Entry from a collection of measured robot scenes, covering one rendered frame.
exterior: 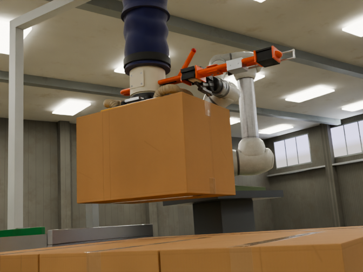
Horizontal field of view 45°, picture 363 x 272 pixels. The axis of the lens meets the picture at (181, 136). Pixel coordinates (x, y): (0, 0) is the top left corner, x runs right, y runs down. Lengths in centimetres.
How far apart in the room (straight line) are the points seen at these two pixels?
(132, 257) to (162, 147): 77
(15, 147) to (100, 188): 354
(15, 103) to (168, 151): 398
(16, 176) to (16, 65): 134
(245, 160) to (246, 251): 168
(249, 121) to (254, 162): 25
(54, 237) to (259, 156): 125
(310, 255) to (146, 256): 37
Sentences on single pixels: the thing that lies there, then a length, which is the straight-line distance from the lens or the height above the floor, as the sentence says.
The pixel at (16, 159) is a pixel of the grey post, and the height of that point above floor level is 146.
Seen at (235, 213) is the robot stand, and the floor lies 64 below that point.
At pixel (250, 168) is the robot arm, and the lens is 257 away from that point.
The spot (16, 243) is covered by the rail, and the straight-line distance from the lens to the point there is 210.
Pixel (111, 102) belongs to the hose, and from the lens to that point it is 206.
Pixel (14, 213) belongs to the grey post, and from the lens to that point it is 534.
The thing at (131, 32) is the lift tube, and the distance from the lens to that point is 212.
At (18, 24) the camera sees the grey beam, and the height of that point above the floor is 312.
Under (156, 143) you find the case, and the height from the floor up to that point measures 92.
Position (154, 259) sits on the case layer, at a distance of 102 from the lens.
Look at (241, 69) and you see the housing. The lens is 185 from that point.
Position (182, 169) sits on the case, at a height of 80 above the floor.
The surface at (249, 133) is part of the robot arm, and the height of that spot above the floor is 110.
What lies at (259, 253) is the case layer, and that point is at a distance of 90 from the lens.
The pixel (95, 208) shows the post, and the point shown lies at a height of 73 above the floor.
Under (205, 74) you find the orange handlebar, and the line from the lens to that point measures 195.
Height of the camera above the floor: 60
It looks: 11 degrees up
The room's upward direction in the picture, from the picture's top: 4 degrees counter-clockwise
